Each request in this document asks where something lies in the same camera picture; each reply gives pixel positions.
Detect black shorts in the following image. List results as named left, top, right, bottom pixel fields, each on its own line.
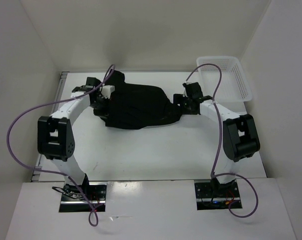
left=100, top=70, right=182, bottom=130

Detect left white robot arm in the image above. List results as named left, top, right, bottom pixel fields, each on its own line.
left=38, top=77, right=115, bottom=200

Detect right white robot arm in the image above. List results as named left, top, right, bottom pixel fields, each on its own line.
left=173, top=82, right=260, bottom=197

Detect white perforated plastic basket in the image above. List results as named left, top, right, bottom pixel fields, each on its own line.
left=196, top=56, right=252, bottom=103

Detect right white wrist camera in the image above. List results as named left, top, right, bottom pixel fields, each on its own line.
left=182, top=82, right=191, bottom=97

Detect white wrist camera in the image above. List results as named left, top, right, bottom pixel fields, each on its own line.
left=100, top=85, right=115, bottom=99
left=182, top=82, right=191, bottom=97

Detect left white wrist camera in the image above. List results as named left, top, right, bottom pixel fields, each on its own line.
left=100, top=85, right=115, bottom=99

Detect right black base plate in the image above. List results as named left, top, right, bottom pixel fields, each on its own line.
left=194, top=179, right=242, bottom=211

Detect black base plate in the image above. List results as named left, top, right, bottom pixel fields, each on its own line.
left=194, top=179, right=242, bottom=211
left=52, top=182, right=107, bottom=213

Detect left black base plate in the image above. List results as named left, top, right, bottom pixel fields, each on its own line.
left=52, top=182, right=107, bottom=213

